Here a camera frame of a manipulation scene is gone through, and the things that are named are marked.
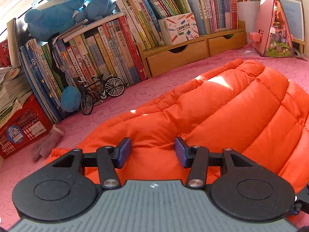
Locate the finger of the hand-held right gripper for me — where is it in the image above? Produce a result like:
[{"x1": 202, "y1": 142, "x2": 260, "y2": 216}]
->
[{"x1": 293, "y1": 188, "x2": 309, "y2": 216}]

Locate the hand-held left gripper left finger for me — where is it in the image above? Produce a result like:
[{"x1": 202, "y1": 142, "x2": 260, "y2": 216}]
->
[{"x1": 48, "y1": 137, "x2": 132, "y2": 190}]

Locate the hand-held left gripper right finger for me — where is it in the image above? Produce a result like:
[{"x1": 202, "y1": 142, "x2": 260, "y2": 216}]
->
[{"x1": 174, "y1": 137, "x2": 260, "y2": 189}]

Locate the orange puffer jacket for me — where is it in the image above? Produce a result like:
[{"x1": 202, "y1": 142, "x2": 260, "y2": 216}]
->
[{"x1": 46, "y1": 58, "x2": 309, "y2": 196}]

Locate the black model bicycle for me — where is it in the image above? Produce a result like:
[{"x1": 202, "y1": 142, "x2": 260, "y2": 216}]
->
[{"x1": 78, "y1": 74, "x2": 128, "y2": 116}]

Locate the wooden drawer organizer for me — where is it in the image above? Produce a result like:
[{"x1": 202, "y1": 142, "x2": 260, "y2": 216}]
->
[{"x1": 136, "y1": 20, "x2": 247, "y2": 79}]

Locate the large red plastic basket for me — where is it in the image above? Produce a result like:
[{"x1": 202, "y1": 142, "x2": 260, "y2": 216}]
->
[{"x1": 0, "y1": 94, "x2": 53, "y2": 160}]

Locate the row of books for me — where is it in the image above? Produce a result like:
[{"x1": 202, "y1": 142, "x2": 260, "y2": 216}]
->
[{"x1": 19, "y1": 0, "x2": 239, "y2": 124}]

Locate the white pencil-print box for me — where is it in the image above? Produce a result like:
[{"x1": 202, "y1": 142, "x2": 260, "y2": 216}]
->
[{"x1": 158, "y1": 13, "x2": 199, "y2": 46}]

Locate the stack of paper booklets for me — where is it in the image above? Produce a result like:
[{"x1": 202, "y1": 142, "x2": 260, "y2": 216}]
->
[{"x1": 0, "y1": 65, "x2": 33, "y2": 126}]

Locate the small blue plush toy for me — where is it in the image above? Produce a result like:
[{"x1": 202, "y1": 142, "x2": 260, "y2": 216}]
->
[{"x1": 74, "y1": 0, "x2": 116, "y2": 22}]

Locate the pink triangular toy house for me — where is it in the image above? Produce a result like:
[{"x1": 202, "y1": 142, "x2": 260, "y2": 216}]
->
[{"x1": 249, "y1": 0, "x2": 294, "y2": 58}]

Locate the small red plastic basket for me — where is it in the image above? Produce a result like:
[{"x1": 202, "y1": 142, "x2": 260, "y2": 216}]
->
[{"x1": 0, "y1": 40, "x2": 11, "y2": 67}]

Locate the large blue plush toy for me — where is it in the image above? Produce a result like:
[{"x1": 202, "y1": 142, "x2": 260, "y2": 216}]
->
[{"x1": 24, "y1": 0, "x2": 84, "y2": 41}]

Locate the small wooden easel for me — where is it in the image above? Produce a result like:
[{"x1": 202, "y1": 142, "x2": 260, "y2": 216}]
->
[{"x1": 291, "y1": 35, "x2": 309, "y2": 61}]

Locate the white paper sheet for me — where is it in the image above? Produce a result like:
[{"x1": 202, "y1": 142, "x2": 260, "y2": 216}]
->
[{"x1": 280, "y1": 0, "x2": 305, "y2": 41}]

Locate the black strap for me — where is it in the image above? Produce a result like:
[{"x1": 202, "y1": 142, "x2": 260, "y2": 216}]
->
[{"x1": 47, "y1": 32, "x2": 68, "y2": 87}]

